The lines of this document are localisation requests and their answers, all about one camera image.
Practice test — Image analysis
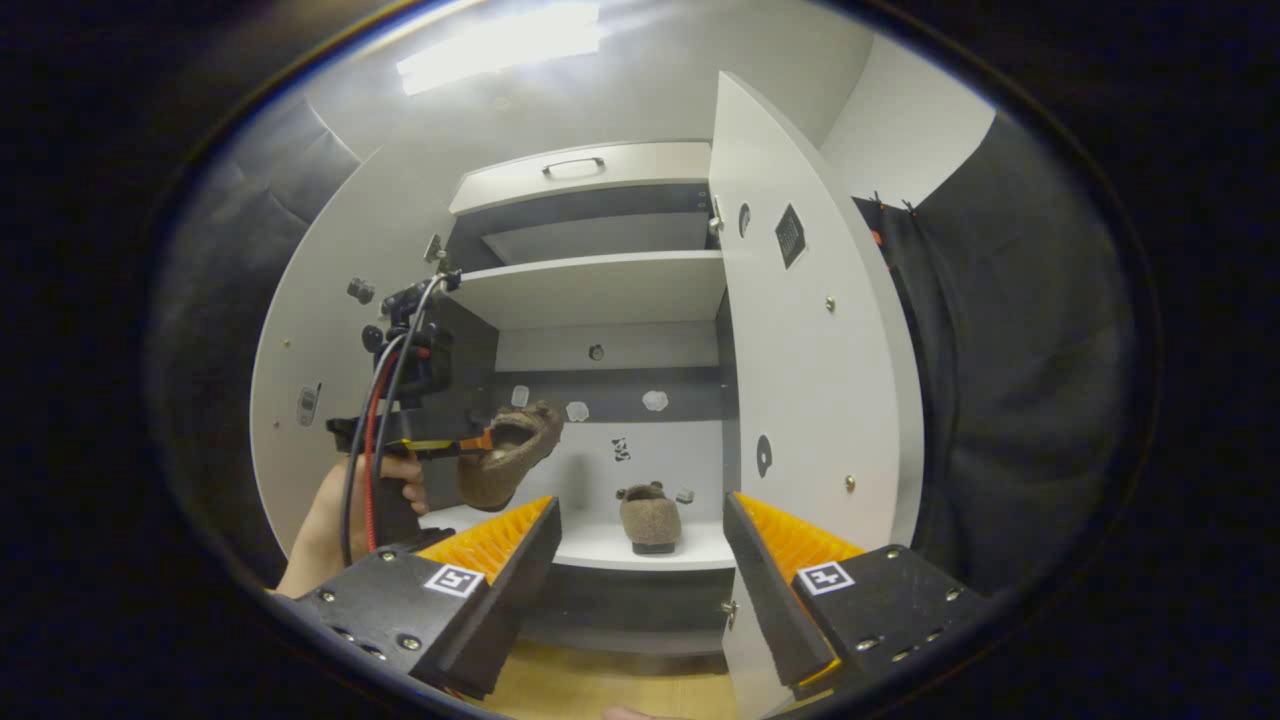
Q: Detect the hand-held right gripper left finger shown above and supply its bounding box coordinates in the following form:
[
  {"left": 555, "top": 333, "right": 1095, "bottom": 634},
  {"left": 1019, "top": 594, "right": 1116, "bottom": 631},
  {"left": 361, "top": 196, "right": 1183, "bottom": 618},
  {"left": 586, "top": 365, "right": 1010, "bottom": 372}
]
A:
[{"left": 290, "top": 495, "right": 563, "bottom": 701}]

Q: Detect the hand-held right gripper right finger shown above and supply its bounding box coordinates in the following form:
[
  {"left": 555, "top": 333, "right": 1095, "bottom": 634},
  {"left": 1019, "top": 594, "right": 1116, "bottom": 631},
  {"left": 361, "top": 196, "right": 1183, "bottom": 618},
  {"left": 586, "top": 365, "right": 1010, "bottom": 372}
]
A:
[{"left": 722, "top": 490, "right": 991, "bottom": 701}]

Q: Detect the brown shoe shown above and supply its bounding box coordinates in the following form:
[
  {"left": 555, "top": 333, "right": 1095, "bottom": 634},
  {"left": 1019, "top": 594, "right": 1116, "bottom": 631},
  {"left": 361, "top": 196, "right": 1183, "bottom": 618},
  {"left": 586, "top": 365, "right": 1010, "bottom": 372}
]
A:
[
  {"left": 457, "top": 400, "right": 566, "bottom": 513},
  {"left": 615, "top": 482, "right": 683, "bottom": 556}
]

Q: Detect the white shoe cabinet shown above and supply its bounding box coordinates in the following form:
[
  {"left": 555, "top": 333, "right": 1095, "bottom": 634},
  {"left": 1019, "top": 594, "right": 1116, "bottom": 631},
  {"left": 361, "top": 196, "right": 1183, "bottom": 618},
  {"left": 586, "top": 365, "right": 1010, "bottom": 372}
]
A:
[{"left": 420, "top": 140, "right": 741, "bottom": 661}]

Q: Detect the white cabinet shelf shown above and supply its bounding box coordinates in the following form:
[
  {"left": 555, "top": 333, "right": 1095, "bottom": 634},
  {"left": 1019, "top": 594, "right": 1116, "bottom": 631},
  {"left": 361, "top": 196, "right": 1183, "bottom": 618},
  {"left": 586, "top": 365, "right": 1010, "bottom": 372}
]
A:
[
  {"left": 420, "top": 500, "right": 738, "bottom": 573},
  {"left": 445, "top": 250, "right": 728, "bottom": 331}
]

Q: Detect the black backdrop cloth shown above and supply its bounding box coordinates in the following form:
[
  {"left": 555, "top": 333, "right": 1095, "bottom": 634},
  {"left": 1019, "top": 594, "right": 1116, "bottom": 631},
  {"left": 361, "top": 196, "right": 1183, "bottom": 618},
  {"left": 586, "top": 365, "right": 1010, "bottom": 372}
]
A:
[
  {"left": 850, "top": 110, "right": 1141, "bottom": 601},
  {"left": 150, "top": 95, "right": 363, "bottom": 586}
]

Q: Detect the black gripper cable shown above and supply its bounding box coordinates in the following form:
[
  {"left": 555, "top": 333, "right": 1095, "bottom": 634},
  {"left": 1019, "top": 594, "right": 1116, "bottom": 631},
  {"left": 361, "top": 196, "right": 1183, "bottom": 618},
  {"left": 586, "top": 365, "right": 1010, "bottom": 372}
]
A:
[{"left": 340, "top": 278, "right": 446, "bottom": 563}]

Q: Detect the red gripper cable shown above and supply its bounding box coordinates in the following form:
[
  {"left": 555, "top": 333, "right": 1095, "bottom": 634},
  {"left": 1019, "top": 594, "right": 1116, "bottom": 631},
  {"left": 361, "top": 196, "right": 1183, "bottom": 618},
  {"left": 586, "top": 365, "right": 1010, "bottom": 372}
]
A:
[{"left": 362, "top": 345, "right": 433, "bottom": 556}]

